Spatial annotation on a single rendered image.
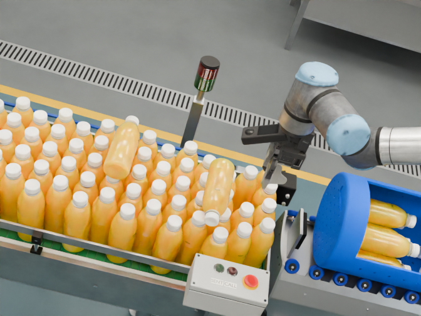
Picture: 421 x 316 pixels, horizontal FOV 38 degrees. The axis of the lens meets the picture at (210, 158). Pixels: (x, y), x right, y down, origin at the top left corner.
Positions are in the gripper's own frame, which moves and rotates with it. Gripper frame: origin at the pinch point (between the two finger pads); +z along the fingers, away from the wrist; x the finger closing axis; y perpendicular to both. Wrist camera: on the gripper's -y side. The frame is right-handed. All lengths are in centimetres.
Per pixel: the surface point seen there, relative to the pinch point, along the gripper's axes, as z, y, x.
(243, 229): 13.3, -0.9, -8.5
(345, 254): 12.2, 27.8, -9.0
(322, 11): 96, 56, 268
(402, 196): 11, 47, 18
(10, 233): 34, -63, -13
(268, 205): 13.2, 5.6, 2.2
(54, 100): 124, -93, 142
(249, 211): 13.2, 0.2, -1.7
